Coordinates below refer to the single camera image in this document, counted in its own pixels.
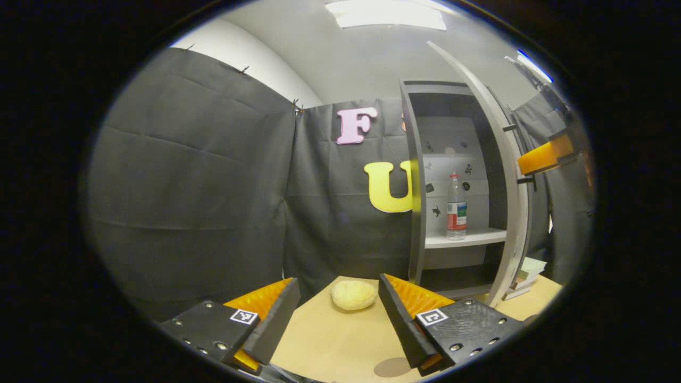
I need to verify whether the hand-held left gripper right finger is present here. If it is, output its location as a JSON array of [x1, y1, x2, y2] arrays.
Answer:
[[378, 273, 527, 376]]

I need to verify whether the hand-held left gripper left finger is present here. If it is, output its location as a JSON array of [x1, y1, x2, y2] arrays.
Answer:
[[160, 277, 301, 376]]

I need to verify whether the grey cabinet door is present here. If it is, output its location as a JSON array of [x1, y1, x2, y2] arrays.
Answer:
[[427, 41, 533, 309]]

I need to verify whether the clear plastic bottle red cap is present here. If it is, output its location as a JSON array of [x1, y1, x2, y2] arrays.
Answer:
[[446, 172, 468, 240]]

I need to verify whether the white cabinet shelf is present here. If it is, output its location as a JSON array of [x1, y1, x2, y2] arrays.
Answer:
[[424, 228, 508, 249]]

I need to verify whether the dark grey cabinet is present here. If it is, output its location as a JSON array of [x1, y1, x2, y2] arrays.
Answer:
[[399, 79, 512, 300]]

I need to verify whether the ceiling light panel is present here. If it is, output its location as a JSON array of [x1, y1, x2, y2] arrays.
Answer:
[[516, 49, 554, 85], [325, 0, 448, 30]]

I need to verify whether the black backdrop cloth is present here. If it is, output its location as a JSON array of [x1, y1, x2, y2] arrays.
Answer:
[[85, 47, 594, 321]]

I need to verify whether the black cabinet door handle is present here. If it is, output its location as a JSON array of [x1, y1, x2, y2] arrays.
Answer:
[[502, 123, 538, 192]]

